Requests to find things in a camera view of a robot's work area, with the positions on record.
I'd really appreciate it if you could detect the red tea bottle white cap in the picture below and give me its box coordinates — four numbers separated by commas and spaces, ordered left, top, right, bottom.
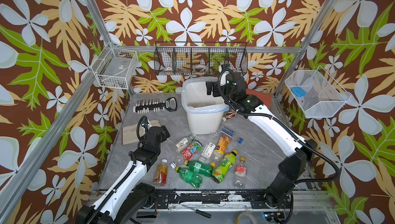
153, 159, 168, 187

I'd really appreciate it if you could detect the clear bottle green cap band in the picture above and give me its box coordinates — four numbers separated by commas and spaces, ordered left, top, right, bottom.
175, 133, 196, 153

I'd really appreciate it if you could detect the lime green label bottle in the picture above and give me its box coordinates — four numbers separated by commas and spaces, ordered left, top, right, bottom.
211, 150, 238, 184

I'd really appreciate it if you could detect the clear bottle red label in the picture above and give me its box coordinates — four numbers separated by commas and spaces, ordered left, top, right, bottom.
234, 157, 247, 189

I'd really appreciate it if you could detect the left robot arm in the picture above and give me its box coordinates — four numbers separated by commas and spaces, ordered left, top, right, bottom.
76, 116, 170, 224

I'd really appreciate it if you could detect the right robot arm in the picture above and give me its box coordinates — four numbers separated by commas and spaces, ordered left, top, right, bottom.
206, 64, 340, 208

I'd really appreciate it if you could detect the clear bin liner bag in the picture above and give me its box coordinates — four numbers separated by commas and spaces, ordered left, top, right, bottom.
181, 77, 229, 114

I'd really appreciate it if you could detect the white plastic trash bin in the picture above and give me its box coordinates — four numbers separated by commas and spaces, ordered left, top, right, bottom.
181, 76, 229, 135

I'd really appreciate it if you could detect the brown label bottle by case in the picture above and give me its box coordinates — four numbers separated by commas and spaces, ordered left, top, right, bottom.
222, 110, 238, 122

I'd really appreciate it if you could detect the tape roll in basket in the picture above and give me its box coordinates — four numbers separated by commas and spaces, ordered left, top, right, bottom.
193, 64, 207, 73

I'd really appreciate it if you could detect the red plastic tool case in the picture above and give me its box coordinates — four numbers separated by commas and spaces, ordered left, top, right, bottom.
246, 89, 272, 109

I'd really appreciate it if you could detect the red label colourful bottle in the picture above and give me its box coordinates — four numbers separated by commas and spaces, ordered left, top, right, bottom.
176, 140, 202, 163

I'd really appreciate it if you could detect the green bottle yellow cap lower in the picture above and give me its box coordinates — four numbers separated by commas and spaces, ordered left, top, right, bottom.
175, 166, 203, 188

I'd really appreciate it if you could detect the green bottle yellow cap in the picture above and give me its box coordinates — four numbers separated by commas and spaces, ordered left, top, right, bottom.
184, 160, 216, 177
175, 166, 203, 188

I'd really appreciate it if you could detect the crushed blue label water bottle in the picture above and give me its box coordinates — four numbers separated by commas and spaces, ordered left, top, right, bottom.
221, 126, 243, 144

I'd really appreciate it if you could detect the small white label bottle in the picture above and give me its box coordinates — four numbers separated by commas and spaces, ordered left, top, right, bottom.
198, 142, 216, 163

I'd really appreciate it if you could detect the green bottle yellow cap upper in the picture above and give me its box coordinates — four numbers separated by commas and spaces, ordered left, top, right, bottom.
184, 160, 216, 177

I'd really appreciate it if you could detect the orange juice label bottle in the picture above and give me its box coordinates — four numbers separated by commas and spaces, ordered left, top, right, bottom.
212, 135, 231, 165

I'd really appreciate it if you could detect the blue object in basket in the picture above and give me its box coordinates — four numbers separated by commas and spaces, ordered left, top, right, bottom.
291, 86, 306, 98

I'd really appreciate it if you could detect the tape roll bottom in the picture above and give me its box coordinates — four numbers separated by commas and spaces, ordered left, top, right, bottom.
235, 211, 258, 224

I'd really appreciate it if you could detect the black socket holder rail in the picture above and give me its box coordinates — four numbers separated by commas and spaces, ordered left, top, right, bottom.
133, 97, 178, 114

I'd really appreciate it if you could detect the black wire wall basket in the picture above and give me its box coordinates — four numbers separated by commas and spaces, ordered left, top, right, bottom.
153, 41, 249, 76

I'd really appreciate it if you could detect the black handled screwdriver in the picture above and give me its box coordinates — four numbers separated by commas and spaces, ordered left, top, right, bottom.
182, 205, 211, 218

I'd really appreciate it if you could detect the white wire basket right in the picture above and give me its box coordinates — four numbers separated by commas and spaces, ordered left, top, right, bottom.
285, 66, 351, 119

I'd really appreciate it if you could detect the white wire basket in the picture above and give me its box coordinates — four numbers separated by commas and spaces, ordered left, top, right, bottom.
285, 66, 351, 119
92, 43, 139, 89

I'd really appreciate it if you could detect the white wire basket left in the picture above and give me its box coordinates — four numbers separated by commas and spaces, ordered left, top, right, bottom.
92, 43, 139, 89

